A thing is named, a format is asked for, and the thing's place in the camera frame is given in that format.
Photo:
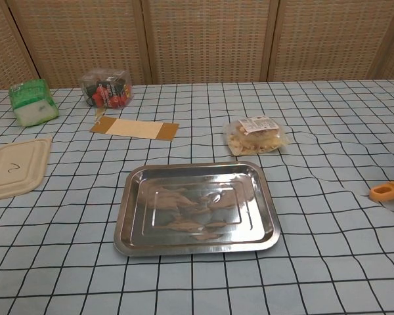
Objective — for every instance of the brown and cream paper card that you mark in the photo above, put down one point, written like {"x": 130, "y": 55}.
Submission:
{"x": 134, "y": 128}

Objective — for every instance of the clear plastic box with clips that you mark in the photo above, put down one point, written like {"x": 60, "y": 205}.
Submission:
{"x": 106, "y": 88}

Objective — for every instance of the green and white tissue pack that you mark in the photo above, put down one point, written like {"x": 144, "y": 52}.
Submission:
{"x": 33, "y": 102}

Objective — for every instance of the blue checkered tablecloth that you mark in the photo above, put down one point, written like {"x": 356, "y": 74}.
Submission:
{"x": 315, "y": 262}

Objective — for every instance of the clear bag of snacks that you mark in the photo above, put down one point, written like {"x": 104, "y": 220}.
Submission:
{"x": 254, "y": 136}

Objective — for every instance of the stainless steel tray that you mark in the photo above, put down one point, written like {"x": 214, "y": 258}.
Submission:
{"x": 197, "y": 210}

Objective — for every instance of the woven rattan folding screen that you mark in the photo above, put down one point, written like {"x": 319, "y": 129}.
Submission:
{"x": 203, "y": 39}

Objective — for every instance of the beige pulp container lid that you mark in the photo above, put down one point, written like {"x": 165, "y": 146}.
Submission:
{"x": 14, "y": 169}

